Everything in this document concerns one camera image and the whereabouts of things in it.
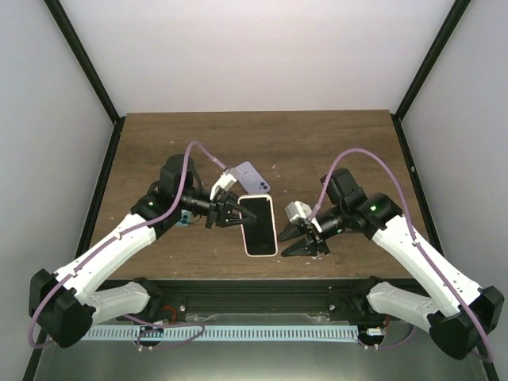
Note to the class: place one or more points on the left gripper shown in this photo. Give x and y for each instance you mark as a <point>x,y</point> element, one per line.
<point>221,210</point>

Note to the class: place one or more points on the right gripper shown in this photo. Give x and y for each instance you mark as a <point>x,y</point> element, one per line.
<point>315,241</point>

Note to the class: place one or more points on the beige phone case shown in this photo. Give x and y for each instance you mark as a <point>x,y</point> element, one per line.
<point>244,246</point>

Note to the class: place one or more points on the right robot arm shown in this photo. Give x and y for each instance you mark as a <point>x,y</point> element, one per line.
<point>456,312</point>

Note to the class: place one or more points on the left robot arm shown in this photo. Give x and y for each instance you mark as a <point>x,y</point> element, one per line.
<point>66,303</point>

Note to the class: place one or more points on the lilac cased phone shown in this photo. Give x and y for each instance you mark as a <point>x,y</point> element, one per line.
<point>251,180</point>

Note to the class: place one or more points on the green cased phone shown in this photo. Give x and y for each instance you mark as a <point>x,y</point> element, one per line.
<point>186,219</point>

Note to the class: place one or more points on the metal front plate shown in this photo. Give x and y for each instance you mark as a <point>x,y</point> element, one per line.
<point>417,359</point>

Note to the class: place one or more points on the light blue slotted strip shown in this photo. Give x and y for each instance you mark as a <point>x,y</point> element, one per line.
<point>243,333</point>

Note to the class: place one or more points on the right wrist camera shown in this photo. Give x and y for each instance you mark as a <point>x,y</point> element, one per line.
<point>298,213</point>

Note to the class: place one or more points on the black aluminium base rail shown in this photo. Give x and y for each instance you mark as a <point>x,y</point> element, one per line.
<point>339,299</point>

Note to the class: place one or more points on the left black frame post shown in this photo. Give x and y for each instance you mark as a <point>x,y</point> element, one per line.
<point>67,29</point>

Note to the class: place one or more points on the black frame post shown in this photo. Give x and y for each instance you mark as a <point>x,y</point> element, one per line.
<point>67,29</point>
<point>444,33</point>

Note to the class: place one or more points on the right black frame post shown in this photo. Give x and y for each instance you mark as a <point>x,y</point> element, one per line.
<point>444,33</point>

